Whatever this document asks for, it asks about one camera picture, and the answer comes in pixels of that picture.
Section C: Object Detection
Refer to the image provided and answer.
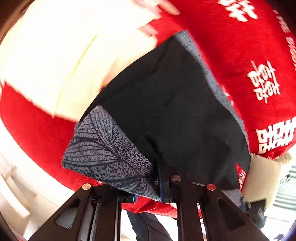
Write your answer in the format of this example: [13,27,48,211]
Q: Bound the cream white pillow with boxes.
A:
[241,153,293,209]

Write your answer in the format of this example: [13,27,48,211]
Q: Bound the red blanket with white characters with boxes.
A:
[1,1,295,217]

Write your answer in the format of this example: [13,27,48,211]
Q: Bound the black pants with grey waistband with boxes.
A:
[62,31,250,202]

